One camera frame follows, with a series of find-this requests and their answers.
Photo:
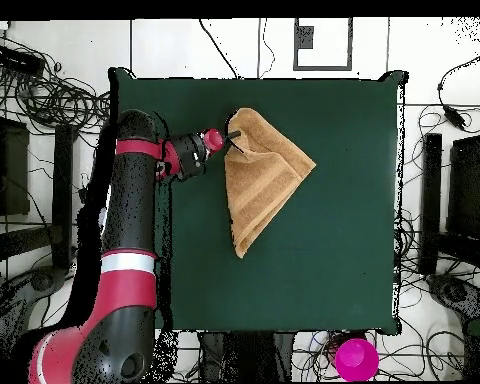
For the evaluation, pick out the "black upright stand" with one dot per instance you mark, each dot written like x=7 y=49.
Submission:
x=248 y=356

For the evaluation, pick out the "black electronics box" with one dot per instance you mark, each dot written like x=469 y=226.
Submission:
x=16 y=60

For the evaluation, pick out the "black metal frame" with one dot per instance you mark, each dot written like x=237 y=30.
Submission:
x=62 y=180
x=472 y=180

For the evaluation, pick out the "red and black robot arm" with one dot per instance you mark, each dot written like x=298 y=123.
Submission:
x=130 y=224

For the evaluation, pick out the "dark green table cloth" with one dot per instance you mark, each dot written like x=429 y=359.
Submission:
x=324 y=260

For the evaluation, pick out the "magenta plastic cup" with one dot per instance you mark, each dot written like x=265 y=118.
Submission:
x=356 y=360

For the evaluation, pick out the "tan terry towel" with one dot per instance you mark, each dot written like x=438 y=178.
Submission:
x=260 y=180

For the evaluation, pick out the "grey stand leg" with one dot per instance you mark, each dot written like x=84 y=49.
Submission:
x=40 y=280
x=452 y=292

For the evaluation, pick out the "black power adapter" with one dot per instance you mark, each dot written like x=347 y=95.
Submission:
x=454 y=116

